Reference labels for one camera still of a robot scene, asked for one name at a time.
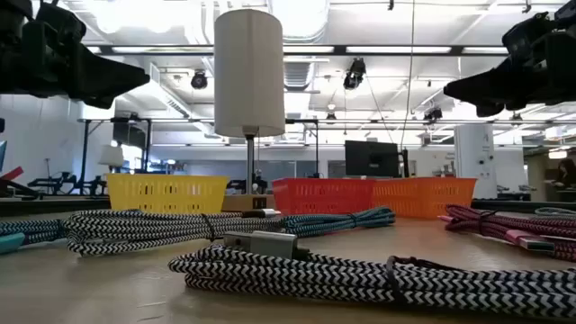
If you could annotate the small white lamp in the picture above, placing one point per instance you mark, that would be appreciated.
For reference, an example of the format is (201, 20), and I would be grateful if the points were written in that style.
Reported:
(111, 155)

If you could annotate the red plastic basket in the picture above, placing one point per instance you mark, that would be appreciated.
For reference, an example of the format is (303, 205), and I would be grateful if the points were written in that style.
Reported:
(321, 195)

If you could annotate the yellow plastic basket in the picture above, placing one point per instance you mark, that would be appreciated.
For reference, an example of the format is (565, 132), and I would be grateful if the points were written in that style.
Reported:
(166, 193)

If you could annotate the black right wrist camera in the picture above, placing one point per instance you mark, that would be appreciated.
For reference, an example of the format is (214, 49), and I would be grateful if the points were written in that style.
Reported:
(528, 31)

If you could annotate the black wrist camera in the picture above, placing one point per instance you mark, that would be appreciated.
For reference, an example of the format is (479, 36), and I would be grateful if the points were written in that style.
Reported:
(528, 31)
(60, 22)

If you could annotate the orange plastic basket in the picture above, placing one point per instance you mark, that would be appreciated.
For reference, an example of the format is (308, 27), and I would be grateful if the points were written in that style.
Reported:
(423, 195)

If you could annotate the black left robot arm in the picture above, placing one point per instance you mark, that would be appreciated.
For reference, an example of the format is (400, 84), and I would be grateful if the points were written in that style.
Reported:
(8, 54)

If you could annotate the white cabinet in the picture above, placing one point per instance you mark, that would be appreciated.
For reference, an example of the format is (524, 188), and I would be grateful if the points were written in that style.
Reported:
(474, 157)

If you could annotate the black computer monitor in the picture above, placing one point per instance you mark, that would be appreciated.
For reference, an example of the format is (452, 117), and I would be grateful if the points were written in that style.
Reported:
(371, 159)

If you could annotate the person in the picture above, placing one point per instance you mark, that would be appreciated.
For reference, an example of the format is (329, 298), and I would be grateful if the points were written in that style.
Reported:
(568, 173)

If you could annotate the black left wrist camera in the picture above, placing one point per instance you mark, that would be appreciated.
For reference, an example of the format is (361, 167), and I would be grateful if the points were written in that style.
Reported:
(60, 22)

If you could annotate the black overhead camera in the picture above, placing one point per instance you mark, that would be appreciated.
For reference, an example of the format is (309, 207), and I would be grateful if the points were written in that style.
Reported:
(355, 74)

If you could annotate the white shade wooden base lamp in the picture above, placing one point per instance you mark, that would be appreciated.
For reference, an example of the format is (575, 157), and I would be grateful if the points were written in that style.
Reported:
(249, 72)

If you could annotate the black metal rack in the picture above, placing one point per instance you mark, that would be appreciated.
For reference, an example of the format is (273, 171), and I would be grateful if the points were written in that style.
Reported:
(84, 157)

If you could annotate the black ceiling spotlight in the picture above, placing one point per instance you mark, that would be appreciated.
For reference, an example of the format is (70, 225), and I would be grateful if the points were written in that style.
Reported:
(199, 80)

